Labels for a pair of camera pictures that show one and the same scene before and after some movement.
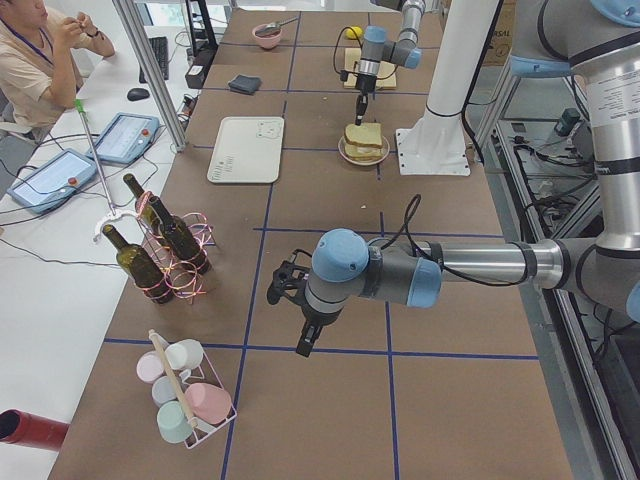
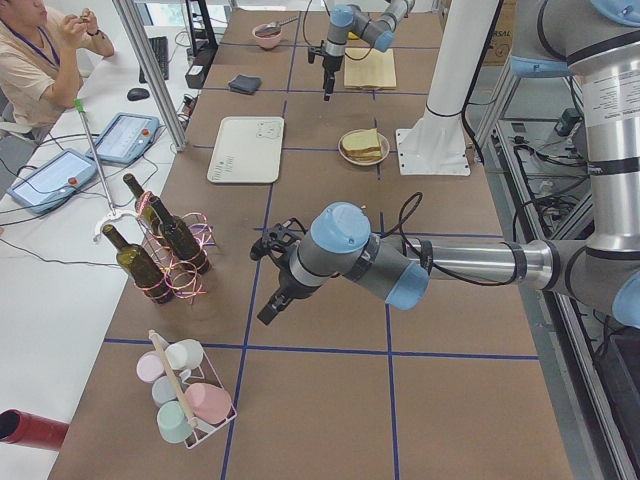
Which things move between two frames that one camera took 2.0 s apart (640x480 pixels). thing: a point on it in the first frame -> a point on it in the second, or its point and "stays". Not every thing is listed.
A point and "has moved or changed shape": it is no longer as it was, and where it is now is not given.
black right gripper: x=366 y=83 -> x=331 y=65
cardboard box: x=502 y=39 stays
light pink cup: x=149 y=366 stays
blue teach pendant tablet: x=126 y=137 stays
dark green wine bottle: x=141 y=266 stays
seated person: x=37 y=64 stays
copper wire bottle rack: x=175 y=249 stays
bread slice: x=367 y=134 has moved or changed shape
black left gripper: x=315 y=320 -> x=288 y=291
